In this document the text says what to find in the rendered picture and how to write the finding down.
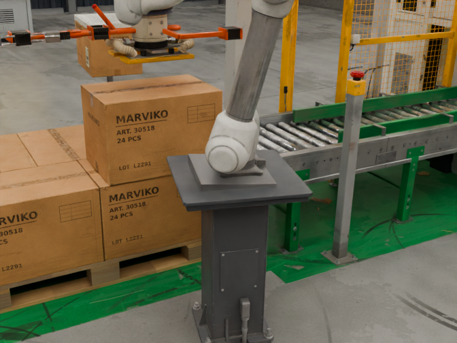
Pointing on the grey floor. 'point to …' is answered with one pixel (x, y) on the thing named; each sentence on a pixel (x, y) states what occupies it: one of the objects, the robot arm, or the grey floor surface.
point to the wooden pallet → (99, 275)
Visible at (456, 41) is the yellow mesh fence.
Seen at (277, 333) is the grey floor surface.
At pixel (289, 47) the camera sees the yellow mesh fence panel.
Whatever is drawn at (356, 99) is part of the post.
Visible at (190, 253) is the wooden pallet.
